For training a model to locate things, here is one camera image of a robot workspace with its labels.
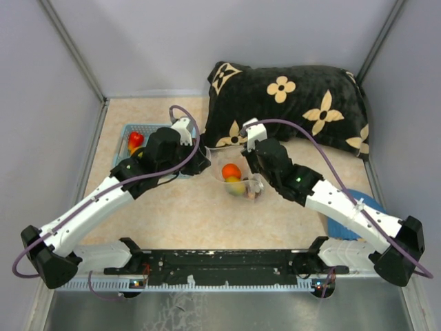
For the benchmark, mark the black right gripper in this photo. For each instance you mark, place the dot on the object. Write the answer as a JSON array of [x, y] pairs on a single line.
[[249, 156]]

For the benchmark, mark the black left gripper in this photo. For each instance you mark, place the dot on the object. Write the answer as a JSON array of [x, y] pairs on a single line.
[[199, 163]]

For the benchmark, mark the red yellow toy pepper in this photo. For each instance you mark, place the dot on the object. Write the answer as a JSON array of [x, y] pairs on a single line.
[[135, 140]]

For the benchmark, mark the clear dotted zip top bag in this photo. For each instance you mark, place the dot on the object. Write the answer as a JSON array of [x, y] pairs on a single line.
[[218, 157]]

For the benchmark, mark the orange toy orange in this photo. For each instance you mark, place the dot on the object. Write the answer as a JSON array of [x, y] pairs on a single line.
[[231, 170]]

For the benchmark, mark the green yellow toy mango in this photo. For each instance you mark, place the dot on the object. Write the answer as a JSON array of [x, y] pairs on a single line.
[[235, 186]]

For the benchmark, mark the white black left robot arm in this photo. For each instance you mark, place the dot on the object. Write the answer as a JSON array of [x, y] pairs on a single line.
[[54, 249]]

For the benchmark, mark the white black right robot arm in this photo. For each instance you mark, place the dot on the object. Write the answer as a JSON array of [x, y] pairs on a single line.
[[392, 244]]

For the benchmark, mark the green orange toy mango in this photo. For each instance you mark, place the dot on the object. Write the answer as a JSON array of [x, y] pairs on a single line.
[[137, 152]]

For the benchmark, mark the light blue plastic basket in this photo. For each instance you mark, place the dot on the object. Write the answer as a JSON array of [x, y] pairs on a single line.
[[123, 168]]

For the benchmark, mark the black pillow with cream flowers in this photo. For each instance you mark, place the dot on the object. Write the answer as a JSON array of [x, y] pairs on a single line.
[[326, 101]]

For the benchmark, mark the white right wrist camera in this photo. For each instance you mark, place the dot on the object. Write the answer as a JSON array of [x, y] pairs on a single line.
[[254, 132]]

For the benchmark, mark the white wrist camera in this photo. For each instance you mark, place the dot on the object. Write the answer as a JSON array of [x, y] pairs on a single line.
[[184, 127], [254, 132]]

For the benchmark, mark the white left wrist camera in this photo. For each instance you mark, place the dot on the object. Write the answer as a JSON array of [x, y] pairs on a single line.
[[184, 127]]

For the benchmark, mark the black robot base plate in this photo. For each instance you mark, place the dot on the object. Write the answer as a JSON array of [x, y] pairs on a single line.
[[220, 267]]

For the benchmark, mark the white slotted cable duct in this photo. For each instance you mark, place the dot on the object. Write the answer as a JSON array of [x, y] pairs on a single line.
[[129, 285]]

